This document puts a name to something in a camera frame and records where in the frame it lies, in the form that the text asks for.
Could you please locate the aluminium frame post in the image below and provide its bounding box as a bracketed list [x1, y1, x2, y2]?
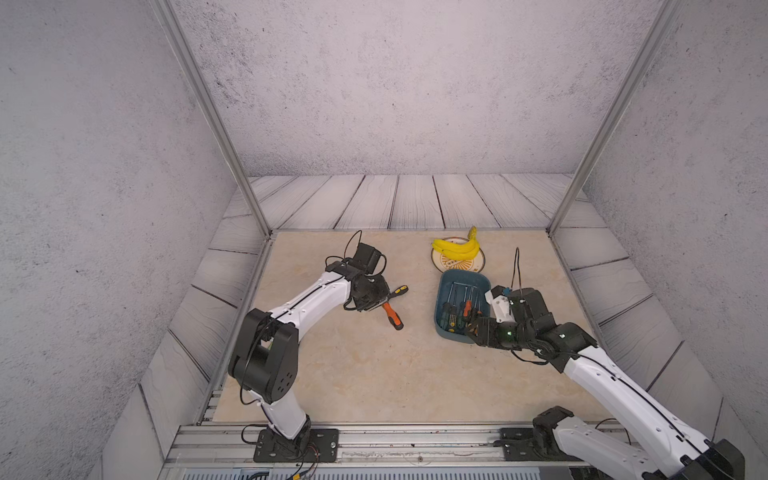
[546, 0, 682, 239]
[150, 0, 272, 237]

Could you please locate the teal storage box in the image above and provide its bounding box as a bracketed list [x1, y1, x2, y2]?
[434, 270, 491, 344]

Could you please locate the black yellow small screwdriver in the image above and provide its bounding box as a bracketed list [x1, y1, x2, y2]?
[389, 285, 409, 298]

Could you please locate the aluminium front rail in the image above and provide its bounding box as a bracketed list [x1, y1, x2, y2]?
[157, 421, 691, 480]

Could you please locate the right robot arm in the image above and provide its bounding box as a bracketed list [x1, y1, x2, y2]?
[465, 286, 746, 479]

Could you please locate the large green black screwdriver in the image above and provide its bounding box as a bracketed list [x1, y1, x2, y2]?
[438, 283, 455, 333]

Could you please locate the orange black screwdriver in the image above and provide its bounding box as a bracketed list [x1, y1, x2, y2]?
[382, 302, 404, 331]

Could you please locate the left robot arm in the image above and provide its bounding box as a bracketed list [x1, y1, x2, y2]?
[228, 243, 391, 445]

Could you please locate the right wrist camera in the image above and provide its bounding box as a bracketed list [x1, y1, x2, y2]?
[485, 285, 515, 324]

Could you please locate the left aluminium frame post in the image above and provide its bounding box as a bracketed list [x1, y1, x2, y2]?
[150, 0, 272, 237]

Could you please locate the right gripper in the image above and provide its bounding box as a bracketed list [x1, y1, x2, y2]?
[462, 315, 534, 352]

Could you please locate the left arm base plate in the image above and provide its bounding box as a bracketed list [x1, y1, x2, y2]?
[253, 428, 339, 463]

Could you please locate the yellow banana bunch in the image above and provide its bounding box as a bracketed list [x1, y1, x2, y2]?
[432, 227, 480, 261]

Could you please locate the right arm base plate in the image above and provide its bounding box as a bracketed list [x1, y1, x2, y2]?
[493, 427, 578, 462]

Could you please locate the round patterned plate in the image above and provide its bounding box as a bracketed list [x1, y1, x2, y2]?
[431, 237, 486, 273]

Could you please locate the right aluminium frame post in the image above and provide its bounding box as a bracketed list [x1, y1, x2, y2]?
[546, 0, 682, 239]

